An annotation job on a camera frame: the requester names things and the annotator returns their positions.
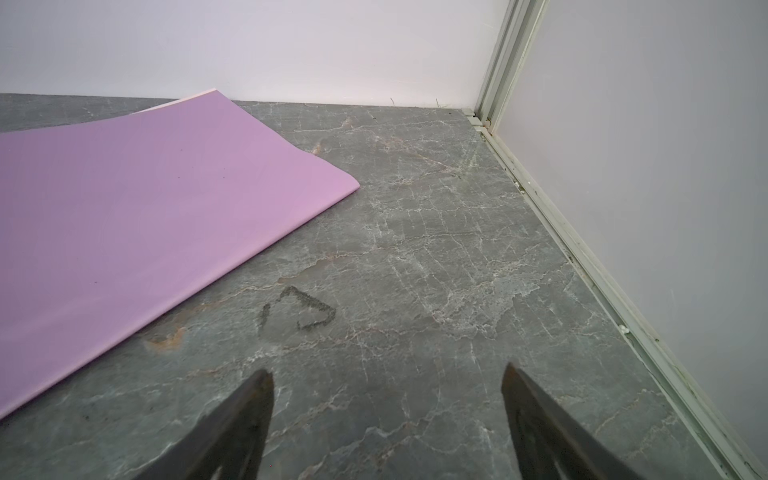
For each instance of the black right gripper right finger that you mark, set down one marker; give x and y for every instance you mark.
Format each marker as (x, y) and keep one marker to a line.
(548, 442)

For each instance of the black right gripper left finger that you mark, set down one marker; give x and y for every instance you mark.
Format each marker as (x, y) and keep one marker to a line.
(229, 442)

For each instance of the pink purple wrapping paper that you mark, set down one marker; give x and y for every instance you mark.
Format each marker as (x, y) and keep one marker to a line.
(109, 224)

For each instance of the aluminium enclosure frame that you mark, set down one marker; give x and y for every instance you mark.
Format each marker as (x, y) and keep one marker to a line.
(639, 128)

